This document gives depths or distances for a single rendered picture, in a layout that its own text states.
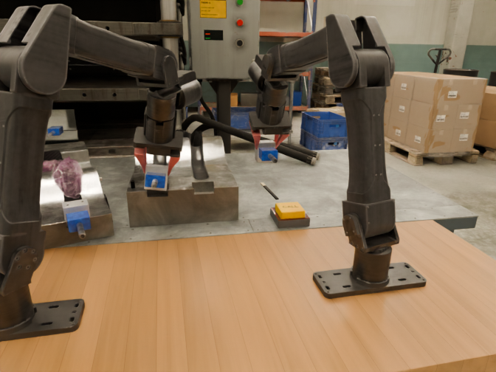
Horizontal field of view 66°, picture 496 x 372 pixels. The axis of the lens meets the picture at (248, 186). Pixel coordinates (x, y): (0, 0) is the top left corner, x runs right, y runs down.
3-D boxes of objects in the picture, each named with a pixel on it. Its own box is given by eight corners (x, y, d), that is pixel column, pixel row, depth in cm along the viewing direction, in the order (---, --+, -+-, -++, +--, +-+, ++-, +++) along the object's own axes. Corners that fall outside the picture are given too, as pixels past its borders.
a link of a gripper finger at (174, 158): (147, 163, 91) (149, 129, 85) (178, 166, 92) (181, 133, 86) (145, 181, 85) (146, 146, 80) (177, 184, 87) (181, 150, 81)
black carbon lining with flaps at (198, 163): (211, 187, 97) (210, 150, 93) (146, 190, 94) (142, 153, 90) (201, 151, 129) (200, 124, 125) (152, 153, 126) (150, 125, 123)
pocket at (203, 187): (215, 201, 92) (215, 187, 90) (193, 203, 91) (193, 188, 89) (213, 195, 96) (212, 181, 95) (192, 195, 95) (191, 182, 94)
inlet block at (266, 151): (284, 170, 96) (285, 150, 94) (265, 171, 95) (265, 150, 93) (271, 158, 108) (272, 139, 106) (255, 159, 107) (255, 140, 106)
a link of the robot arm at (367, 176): (343, 235, 70) (333, 53, 66) (371, 229, 73) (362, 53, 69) (367, 243, 65) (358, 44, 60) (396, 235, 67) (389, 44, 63)
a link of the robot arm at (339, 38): (259, 50, 86) (350, 4, 59) (292, 50, 90) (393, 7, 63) (263, 105, 88) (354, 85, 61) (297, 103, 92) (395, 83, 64)
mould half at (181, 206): (238, 220, 94) (238, 168, 90) (129, 227, 90) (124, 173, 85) (216, 163, 141) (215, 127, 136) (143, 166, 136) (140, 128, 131)
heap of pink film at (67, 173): (88, 196, 92) (84, 165, 89) (2, 209, 84) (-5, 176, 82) (77, 167, 114) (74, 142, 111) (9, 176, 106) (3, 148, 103)
